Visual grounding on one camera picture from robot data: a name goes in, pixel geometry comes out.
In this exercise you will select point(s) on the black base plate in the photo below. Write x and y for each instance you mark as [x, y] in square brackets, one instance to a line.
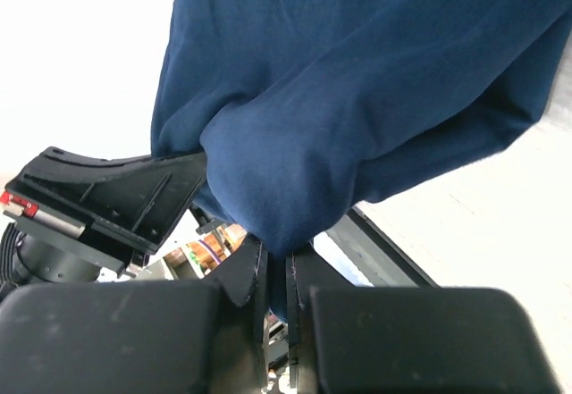
[365, 256]

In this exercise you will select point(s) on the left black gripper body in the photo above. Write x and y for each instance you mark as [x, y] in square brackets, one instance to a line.
[45, 245]

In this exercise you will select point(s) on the dark blue t shirt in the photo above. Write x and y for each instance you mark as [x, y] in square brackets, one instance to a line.
[307, 107]

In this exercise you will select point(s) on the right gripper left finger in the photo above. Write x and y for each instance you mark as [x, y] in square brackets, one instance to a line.
[239, 347]

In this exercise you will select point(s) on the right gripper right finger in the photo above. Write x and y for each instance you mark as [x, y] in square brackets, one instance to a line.
[323, 324]

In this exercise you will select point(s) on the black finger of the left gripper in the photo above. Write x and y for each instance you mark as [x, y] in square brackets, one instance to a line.
[133, 202]

